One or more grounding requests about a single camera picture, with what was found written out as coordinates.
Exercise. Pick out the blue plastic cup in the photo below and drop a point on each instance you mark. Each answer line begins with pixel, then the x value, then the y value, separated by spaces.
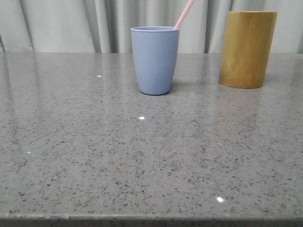
pixel 155 53

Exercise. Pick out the bamboo wooden cup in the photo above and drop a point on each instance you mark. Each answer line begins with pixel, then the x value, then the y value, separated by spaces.
pixel 247 42

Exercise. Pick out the grey-green curtain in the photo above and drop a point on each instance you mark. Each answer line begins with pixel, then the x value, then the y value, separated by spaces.
pixel 104 25

